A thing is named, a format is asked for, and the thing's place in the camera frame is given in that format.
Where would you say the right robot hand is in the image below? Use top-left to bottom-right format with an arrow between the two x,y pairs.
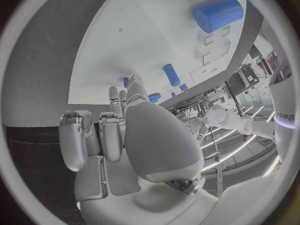
58,72 -> 220,225

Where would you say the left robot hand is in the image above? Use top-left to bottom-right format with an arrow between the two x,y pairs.
186,117 -> 210,142

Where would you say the blue long cylinder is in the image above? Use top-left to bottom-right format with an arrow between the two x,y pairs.
162,63 -> 182,88

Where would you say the white task board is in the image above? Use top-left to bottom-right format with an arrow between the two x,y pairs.
67,0 -> 249,106

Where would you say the grey pole stand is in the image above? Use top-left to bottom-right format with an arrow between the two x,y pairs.
203,125 -> 226,198

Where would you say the blue gear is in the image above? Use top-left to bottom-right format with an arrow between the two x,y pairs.
147,92 -> 162,104

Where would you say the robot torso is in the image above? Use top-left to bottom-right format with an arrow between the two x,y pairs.
267,67 -> 299,158

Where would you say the lit screen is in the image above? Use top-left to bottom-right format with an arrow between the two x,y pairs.
266,53 -> 282,69

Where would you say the blue thick cylinder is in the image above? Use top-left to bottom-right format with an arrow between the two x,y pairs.
191,0 -> 245,34

